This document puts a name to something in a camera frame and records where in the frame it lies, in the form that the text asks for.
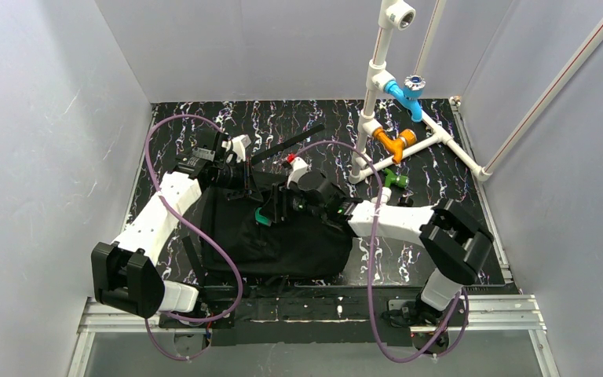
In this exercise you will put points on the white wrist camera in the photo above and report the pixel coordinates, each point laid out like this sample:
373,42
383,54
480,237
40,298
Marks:
298,168
236,148

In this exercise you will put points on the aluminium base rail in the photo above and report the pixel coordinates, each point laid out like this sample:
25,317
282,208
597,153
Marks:
323,331

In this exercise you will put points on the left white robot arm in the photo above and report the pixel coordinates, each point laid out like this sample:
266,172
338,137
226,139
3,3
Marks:
124,272

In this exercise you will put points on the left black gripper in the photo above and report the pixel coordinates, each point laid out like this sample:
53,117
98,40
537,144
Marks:
248,177

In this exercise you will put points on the blue plastic faucet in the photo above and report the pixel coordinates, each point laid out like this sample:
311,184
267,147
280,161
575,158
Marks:
408,94

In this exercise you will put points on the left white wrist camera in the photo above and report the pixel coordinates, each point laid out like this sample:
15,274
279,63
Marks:
236,148

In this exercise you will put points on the teal eraser block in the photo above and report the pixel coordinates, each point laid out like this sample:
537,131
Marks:
261,218

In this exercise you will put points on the white PVC pipe frame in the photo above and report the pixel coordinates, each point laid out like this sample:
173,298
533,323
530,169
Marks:
397,15

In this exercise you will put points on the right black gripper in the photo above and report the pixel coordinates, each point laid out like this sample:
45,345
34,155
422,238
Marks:
279,203

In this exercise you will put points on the black student backpack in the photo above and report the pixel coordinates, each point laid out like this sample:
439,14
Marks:
254,249

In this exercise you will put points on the orange plastic pipe fitting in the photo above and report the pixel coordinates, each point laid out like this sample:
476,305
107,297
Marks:
395,146

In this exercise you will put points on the green white pipe fitting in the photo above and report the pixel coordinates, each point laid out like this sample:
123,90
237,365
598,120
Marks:
392,180

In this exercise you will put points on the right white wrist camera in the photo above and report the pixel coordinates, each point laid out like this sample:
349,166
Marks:
298,168

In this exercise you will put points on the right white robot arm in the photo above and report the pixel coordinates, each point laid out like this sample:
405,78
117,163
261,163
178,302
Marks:
317,222

